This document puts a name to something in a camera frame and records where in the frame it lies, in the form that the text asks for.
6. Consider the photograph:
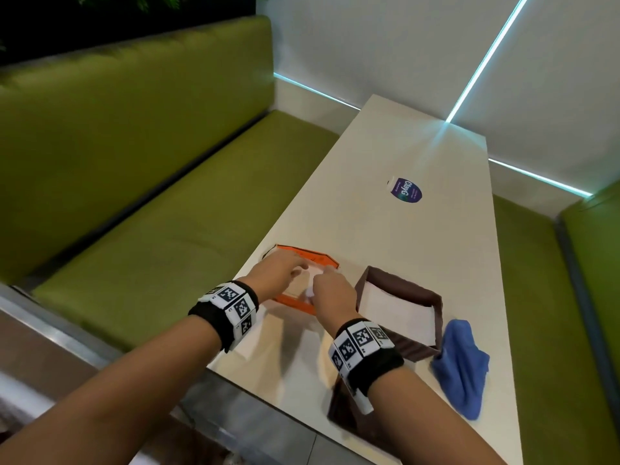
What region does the long green bench backrest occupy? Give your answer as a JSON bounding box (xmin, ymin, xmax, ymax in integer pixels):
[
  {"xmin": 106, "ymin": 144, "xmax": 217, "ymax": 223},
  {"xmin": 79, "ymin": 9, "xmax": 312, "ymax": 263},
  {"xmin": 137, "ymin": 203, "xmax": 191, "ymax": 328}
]
[{"xmin": 0, "ymin": 15, "xmax": 277, "ymax": 286}]

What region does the round purple sticker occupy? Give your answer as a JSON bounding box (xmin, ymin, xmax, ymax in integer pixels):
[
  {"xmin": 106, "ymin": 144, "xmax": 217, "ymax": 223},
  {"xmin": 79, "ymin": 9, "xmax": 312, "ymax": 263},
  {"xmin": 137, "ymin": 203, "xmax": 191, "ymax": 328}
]
[{"xmin": 387, "ymin": 176, "xmax": 423, "ymax": 205}]

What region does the white paper piece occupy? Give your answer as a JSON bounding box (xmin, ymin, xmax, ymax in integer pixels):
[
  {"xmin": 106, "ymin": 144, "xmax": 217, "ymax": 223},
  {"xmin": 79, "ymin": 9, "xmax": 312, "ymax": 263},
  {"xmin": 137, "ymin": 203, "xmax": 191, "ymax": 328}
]
[{"xmin": 288, "ymin": 264, "xmax": 326, "ymax": 302}]

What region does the person's right hand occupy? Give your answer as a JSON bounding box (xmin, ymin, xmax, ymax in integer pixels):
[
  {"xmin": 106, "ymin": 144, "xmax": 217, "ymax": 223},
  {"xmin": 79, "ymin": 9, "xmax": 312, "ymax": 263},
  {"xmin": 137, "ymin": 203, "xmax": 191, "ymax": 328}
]
[{"xmin": 306, "ymin": 266, "xmax": 362, "ymax": 337}]

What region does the person's left hand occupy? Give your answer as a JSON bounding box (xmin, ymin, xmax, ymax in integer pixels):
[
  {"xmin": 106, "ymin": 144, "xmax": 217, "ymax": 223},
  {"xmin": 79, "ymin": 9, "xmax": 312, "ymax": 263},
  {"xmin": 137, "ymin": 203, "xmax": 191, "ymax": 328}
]
[{"xmin": 236, "ymin": 250, "xmax": 311, "ymax": 304}]

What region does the brown open box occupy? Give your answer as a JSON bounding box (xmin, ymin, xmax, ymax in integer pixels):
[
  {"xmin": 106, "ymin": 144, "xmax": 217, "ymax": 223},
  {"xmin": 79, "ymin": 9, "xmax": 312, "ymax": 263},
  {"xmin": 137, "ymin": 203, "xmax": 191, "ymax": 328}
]
[{"xmin": 355, "ymin": 266, "xmax": 444, "ymax": 362}]

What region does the short green bench seat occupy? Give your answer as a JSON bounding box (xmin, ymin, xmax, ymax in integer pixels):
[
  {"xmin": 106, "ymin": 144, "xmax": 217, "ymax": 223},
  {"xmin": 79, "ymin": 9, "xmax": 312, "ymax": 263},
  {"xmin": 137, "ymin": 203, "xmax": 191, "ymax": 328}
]
[{"xmin": 491, "ymin": 193, "xmax": 620, "ymax": 465}]

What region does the person's right forearm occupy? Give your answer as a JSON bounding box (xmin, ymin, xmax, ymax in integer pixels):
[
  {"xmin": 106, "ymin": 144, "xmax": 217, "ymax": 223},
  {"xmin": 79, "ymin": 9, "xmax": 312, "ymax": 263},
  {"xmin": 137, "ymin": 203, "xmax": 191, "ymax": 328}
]
[{"xmin": 367, "ymin": 365, "xmax": 509, "ymax": 465}]

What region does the black marker wristband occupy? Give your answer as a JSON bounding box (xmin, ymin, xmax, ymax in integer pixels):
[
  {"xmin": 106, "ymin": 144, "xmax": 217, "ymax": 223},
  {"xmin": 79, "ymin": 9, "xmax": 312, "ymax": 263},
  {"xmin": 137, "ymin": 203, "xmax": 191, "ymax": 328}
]
[
  {"xmin": 188, "ymin": 281, "xmax": 260, "ymax": 354},
  {"xmin": 328, "ymin": 318, "xmax": 405, "ymax": 416}
]

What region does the long green bench seat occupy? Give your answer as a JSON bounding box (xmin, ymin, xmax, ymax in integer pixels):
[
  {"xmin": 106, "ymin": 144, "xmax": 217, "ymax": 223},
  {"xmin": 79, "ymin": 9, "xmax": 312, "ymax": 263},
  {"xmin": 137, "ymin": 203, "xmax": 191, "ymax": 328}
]
[{"xmin": 31, "ymin": 110, "xmax": 340, "ymax": 354}]

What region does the orange flat box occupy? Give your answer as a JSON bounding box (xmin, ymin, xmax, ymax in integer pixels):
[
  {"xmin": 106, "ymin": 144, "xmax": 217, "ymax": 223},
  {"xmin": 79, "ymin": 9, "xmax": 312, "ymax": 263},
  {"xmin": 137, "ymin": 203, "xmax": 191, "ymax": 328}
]
[{"xmin": 262, "ymin": 244, "xmax": 341, "ymax": 316}]

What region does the person's left forearm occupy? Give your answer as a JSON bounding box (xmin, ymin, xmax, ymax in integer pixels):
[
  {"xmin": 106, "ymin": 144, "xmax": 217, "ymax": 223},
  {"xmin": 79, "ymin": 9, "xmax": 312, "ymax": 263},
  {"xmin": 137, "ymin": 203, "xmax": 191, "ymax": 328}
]
[{"xmin": 0, "ymin": 315, "xmax": 224, "ymax": 465}]

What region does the blue cloth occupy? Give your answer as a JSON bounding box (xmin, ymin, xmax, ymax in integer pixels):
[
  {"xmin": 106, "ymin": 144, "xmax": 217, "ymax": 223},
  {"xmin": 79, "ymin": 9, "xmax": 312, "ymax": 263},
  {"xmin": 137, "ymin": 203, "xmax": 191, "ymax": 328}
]
[{"xmin": 430, "ymin": 319, "xmax": 491, "ymax": 422}]

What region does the cyan light strip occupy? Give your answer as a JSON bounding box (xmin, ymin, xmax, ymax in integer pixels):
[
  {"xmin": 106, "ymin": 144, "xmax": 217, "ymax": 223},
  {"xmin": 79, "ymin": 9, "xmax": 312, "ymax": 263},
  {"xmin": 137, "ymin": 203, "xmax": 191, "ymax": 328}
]
[
  {"xmin": 446, "ymin": 0, "xmax": 531, "ymax": 124},
  {"xmin": 488, "ymin": 159, "xmax": 594, "ymax": 199},
  {"xmin": 274, "ymin": 72, "xmax": 361, "ymax": 112}
]

